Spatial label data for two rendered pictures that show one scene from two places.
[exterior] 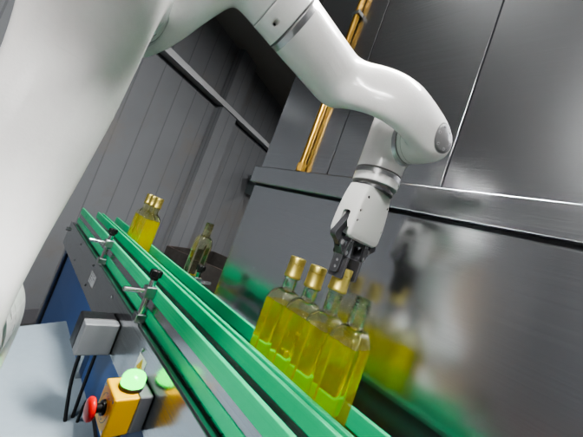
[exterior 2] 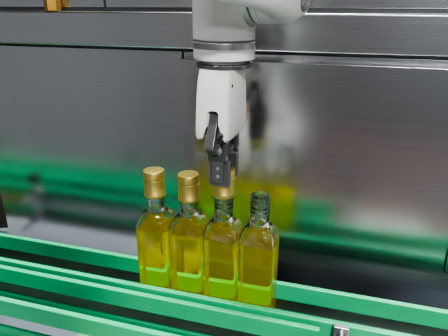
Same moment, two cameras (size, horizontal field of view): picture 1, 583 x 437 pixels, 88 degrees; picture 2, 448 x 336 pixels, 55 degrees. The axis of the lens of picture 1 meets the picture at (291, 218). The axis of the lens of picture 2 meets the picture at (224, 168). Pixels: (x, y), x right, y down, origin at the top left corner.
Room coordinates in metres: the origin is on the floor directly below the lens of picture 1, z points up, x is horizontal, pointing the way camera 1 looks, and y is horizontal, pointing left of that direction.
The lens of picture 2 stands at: (0.03, 0.18, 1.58)
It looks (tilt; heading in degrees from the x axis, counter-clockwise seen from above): 21 degrees down; 330
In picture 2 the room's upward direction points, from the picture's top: straight up
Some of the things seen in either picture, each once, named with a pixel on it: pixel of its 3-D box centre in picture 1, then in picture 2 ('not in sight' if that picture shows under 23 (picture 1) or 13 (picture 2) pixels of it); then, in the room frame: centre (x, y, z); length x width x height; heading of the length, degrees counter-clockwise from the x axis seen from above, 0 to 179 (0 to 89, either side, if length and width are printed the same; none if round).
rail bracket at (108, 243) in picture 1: (100, 244); not in sight; (1.07, 0.60, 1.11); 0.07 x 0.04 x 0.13; 133
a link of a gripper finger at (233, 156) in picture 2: (357, 264); (230, 153); (0.58, -0.15, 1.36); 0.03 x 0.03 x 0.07; 42
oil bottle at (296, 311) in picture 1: (289, 351); (191, 269); (0.60, -0.08, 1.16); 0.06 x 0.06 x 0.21; 44
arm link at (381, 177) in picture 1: (376, 182); (224, 51); (0.56, -0.12, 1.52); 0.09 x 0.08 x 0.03; 132
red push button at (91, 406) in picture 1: (95, 407); not in sight; (0.57, 0.21, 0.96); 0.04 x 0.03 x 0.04; 43
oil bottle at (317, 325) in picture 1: (309, 368); (223, 275); (0.55, -0.12, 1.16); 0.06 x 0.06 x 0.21; 42
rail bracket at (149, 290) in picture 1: (137, 295); not in sight; (0.73, 0.28, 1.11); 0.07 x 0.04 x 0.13; 133
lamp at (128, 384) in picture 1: (134, 379); not in sight; (0.60, 0.18, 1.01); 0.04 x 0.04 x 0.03
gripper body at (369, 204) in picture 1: (364, 212); (224, 97); (0.55, -0.12, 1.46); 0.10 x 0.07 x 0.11; 132
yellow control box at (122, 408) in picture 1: (121, 406); not in sight; (0.60, 0.18, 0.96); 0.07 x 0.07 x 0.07; 43
